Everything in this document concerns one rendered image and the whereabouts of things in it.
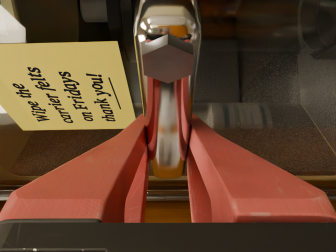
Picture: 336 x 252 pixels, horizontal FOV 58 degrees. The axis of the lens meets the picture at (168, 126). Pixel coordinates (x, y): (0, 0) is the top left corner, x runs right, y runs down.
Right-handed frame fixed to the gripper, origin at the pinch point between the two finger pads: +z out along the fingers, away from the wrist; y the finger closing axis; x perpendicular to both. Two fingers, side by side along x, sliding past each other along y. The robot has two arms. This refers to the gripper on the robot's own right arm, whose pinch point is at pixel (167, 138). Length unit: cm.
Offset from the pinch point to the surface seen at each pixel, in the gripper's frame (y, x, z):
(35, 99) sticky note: 7.4, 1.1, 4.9
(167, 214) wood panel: 0.0, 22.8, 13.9
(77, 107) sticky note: 5.3, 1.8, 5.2
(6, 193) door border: 16.5, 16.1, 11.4
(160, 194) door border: 0.8, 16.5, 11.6
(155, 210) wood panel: 1.5, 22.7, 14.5
